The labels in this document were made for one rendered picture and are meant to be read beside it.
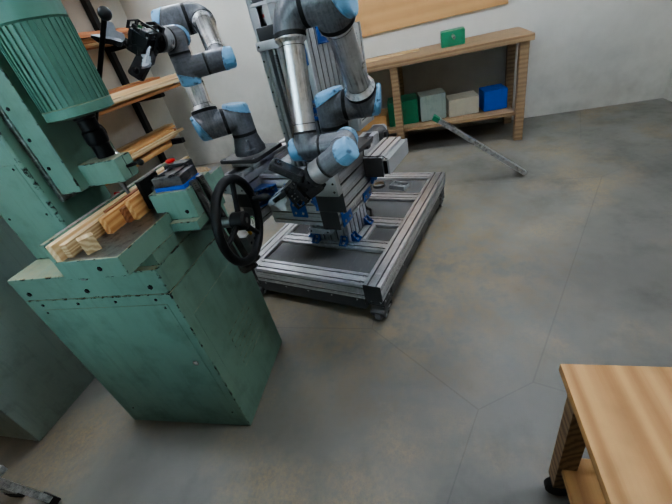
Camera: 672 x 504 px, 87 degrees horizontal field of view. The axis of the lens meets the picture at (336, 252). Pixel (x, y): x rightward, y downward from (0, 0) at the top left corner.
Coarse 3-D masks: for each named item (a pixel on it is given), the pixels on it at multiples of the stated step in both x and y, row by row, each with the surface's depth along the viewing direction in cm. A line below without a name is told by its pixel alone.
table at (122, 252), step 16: (128, 224) 104; (144, 224) 102; (160, 224) 102; (176, 224) 106; (192, 224) 104; (112, 240) 97; (128, 240) 94; (144, 240) 96; (160, 240) 102; (80, 256) 92; (96, 256) 90; (112, 256) 88; (128, 256) 91; (144, 256) 96; (64, 272) 94; (80, 272) 93; (96, 272) 92; (112, 272) 91; (128, 272) 90
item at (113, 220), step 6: (126, 198) 108; (120, 204) 105; (114, 210) 102; (102, 216) 99; (108, 216) 100; (114, 216) 102; (120, 216) 104; (102, 222) 99; (108, 222) 99; (114, 222) 101; (120, 222) 103; (126, 222) 105; (108, 228) 100; (114, 228) 101
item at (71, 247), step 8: (96, 224) 100; (80, 232) 96; (88, 232) 97; (96, 232) 100; (104, 232) 102; (72, 240) 93; (64, 248) 91; (72, 248) 93; (80, 248) 95; (72, 256) 93
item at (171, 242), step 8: (176, 232) 109; (184, 232) 112; (168, 240) 105; (176, 240) 108; (160, 248) 102; (168, 248) 105; (152, 256) 99; (160, 256) 102; (144, 264) 101; (152, 264) 101
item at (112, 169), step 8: (128, 152) 108; (88, 160) 109; (96, 160) 106; (104, 160) 103; (112, 160) 103; (120, 160) 105; (128, 160) 107; (80, 168) 106; (88, 168) 106; (96, 168) 105; (104, 168) 105; (112, 168) 104; (120, 168) 104; (128, 168) 107; (136, 168) 110; (88, 176) 107; (96, 176) 107; (104, 176) 106; (112, 176) 106; (120, 176) 105; (128, 176) 107; (96, 184) 108; (104, 184) 108; (120, 184) 110
